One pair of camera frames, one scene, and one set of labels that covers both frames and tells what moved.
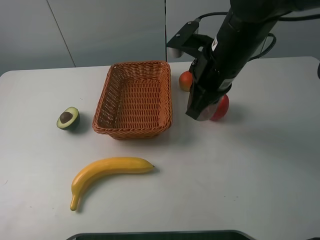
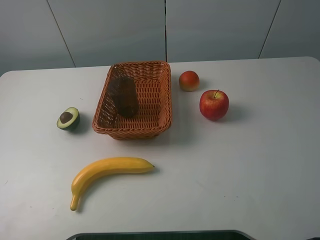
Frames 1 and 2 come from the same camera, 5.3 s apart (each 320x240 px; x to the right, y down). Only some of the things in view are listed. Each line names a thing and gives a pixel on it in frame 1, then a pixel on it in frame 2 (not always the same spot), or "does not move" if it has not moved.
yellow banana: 109,165 does not move
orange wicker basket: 134,101 does not move
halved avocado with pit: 68,119 does not move
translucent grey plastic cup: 211,112 → 123,91
